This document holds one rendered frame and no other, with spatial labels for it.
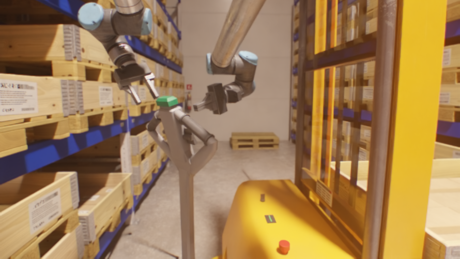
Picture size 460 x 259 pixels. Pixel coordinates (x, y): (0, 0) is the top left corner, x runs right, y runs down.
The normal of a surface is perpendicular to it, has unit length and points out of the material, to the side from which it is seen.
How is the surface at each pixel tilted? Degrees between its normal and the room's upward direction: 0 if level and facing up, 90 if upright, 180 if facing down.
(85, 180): 90
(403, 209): 90
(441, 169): 90
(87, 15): 77
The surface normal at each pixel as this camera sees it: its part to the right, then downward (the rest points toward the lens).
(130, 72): 0.54, -0.39
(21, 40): 0.06, 0.11
